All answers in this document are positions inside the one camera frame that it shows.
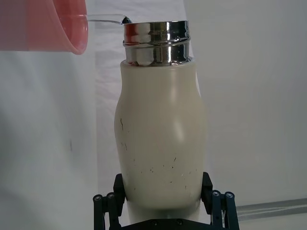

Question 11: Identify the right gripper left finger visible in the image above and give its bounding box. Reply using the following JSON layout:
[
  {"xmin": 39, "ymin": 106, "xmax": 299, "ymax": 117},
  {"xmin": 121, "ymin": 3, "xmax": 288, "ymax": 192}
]
[{"xmin": 93, "ymin": 173, "xmax": 127, "ymax": 230}]

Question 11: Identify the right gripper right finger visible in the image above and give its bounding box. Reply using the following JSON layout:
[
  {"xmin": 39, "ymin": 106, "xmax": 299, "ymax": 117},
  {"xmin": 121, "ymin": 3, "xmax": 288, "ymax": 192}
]
[{"xmin": 201, "ymin": 172, "xmax": 238, "ymax": 230}]

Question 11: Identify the cream vacuum bottle steel neck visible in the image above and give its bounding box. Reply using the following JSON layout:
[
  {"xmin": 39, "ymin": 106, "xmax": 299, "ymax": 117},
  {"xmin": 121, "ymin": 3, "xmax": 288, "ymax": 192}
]
[{"xmin": 112, "ymin": 20, "xmax": 211, "ymax": 214}]

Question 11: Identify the pink plastic cup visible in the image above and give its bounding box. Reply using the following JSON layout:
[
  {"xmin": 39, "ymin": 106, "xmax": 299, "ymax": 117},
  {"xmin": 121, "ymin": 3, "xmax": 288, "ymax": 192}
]
[{"xmin": 0, "ymin": 0, "xmax": 90, "ymax": 56}]

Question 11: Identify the white curtain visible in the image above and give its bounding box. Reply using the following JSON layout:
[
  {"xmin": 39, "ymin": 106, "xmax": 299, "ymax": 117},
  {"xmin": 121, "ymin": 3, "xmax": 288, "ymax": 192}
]
[{"xmin": 0, "ymin": 0, "xmax": 307, "ymax": 230}]

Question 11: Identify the clear water stream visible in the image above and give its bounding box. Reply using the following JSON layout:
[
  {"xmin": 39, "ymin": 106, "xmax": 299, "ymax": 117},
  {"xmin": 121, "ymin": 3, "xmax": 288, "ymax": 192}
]
[{"xmin": 85, "ymin": 12, "xmax": 131, "ymax": 26}]

